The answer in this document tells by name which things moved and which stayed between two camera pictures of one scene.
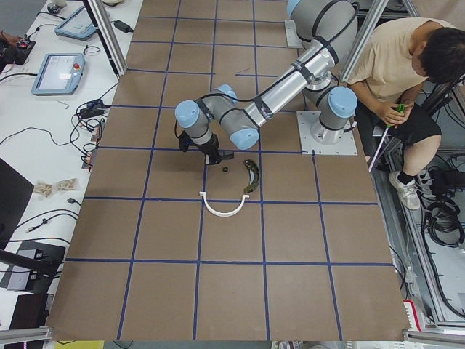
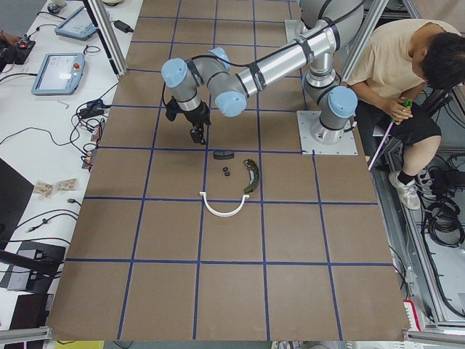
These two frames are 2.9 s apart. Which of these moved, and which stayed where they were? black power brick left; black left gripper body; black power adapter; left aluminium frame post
Moved: black left gripper body
Stayed: black power brick left; black power adapter; left aluminium frame post
